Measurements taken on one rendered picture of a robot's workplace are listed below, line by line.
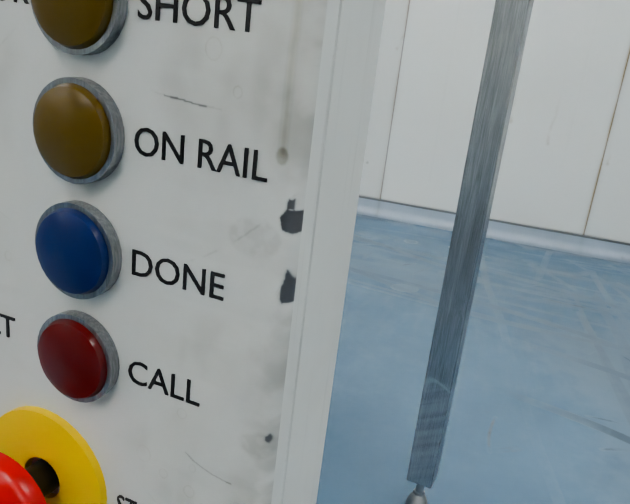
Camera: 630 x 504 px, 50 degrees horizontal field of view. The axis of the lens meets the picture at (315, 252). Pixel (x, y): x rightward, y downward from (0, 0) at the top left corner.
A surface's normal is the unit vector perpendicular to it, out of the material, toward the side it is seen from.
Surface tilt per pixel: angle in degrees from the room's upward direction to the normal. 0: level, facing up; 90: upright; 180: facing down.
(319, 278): 90
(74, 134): 90
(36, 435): 90
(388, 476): 0
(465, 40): 90
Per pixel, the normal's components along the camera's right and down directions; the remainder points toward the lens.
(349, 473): 0.11, -0.94
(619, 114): -0.28, 0.28
